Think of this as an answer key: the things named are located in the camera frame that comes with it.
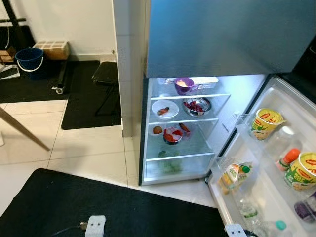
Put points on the brown bread piece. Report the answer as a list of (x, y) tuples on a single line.
[(183, 82)]

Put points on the stainless steel fridge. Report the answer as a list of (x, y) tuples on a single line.
[(232, 103)]

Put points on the glass fridge shelf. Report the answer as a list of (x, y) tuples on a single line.
[(217, 96), (182, 157), (197, 120)]

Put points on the clear plastic bottle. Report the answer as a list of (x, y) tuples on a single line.
[(282, 140)]

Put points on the orange capped bottle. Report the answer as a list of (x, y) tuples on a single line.
[(290, 157)]

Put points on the small yellow noodle cup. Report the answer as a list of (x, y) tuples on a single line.
[(264, 123)]

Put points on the large yellow noodle tub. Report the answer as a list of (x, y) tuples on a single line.
[(302, 172)]

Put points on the purple drink cans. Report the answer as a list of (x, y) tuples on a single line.
[(307, 210)]

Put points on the stainless steel bowl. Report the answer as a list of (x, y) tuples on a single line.
[(208, 106)]

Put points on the small clear water bottle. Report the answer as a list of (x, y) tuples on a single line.
[(249, 210)]

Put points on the white food tray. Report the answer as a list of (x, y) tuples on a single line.
[(206, 80)]

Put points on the dark red food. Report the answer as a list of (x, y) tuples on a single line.
[(197, 105)]

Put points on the red purple vegetable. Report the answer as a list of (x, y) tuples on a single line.
[(185, 129)]

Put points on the white round plate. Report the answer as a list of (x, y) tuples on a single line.
[(170, 104)]

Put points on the green leafy vegetables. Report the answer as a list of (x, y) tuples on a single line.
[(170, 165)]

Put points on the brown sausage piece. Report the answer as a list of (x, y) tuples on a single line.
[(163, 110)]

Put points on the small brown round fruit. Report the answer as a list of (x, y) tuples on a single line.
[(157, 130)]

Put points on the black folding stool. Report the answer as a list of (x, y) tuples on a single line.
[(106, 74)]

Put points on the brown box with white top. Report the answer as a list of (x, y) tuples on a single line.
[(52, 49)]

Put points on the blue plastic bucket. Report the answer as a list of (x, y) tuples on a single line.
[(30, 63)]

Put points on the light wood dining table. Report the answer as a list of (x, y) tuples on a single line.
[(22, 127)]

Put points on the black gantry stand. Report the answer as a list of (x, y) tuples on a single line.
[(15, 22)]

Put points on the brown wooden board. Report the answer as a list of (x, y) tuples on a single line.
[(6, 53)]

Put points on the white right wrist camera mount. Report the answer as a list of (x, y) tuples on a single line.
[(236, 230)]

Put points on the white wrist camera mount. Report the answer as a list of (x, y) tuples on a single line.
[(95, 225), (236, 230)]

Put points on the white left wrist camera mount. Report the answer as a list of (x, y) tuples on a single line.
[(95, 225)]

